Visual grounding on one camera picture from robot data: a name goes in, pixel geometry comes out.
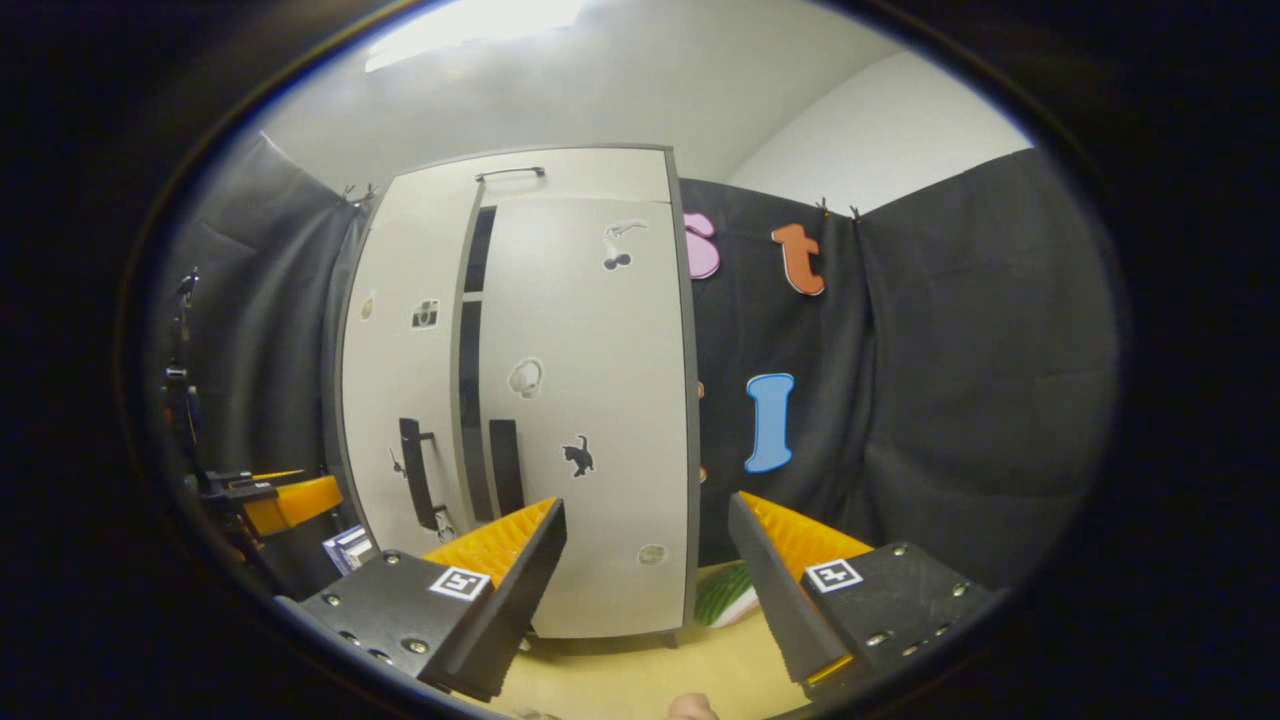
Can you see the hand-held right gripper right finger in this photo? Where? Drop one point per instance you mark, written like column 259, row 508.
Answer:
column 780, row 590

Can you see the white grey cabinet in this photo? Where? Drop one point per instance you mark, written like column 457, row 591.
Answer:
column 472, row 330

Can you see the white cabinet door camera sticker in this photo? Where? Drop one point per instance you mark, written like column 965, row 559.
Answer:
column 410, row 350

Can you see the white and blue packet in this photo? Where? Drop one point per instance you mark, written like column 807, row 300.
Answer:
column 348, row 549

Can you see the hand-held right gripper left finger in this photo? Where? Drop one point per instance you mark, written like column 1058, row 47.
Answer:
column 510, row 600

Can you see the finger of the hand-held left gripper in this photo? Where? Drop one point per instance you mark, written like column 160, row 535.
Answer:
column 295, row 503
column 245, row 486

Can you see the white cabinet door cat sticker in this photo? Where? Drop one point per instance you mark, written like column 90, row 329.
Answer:
column 590, row 400

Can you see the white cabinet drawer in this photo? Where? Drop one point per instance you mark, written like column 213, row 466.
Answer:
column 600, row 175

